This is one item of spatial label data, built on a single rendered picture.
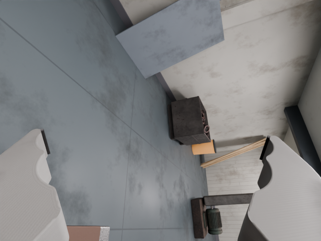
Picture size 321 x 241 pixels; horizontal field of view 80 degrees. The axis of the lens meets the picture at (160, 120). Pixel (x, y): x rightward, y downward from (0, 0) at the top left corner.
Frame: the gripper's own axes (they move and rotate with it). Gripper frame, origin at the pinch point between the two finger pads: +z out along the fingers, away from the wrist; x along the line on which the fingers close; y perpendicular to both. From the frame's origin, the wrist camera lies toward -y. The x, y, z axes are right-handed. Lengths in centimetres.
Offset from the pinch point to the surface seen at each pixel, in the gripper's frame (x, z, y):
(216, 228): 154, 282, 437
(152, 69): -9, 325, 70
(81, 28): -81, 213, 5
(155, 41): -6, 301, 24
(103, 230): -12.4, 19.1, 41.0
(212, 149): 176, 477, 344
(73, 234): -14.7, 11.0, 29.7
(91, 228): -12.7, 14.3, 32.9
